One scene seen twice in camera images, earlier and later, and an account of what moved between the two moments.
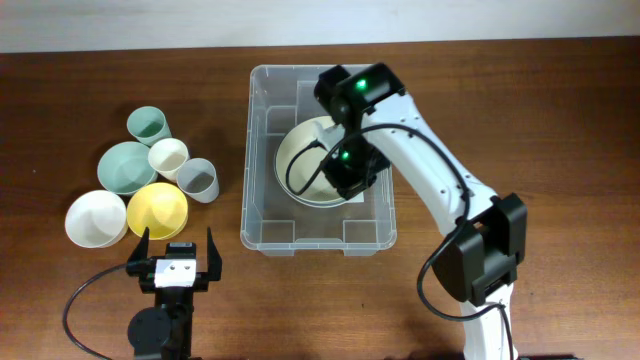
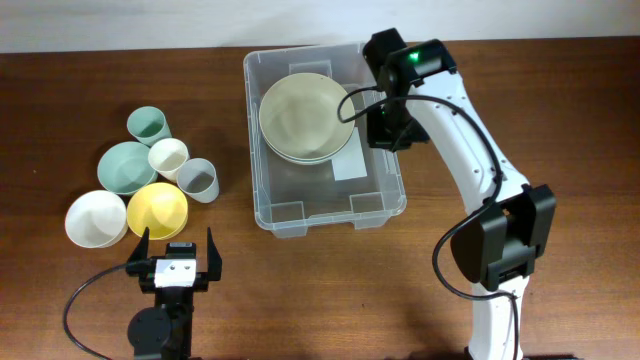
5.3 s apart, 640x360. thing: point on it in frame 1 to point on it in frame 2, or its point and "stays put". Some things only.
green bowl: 124,168 stays put
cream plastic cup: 166,156 stays put
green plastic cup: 149,125 stays put
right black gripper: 348,186 to 377,137
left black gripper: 138,264 stays put
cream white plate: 297,164 to 306,118
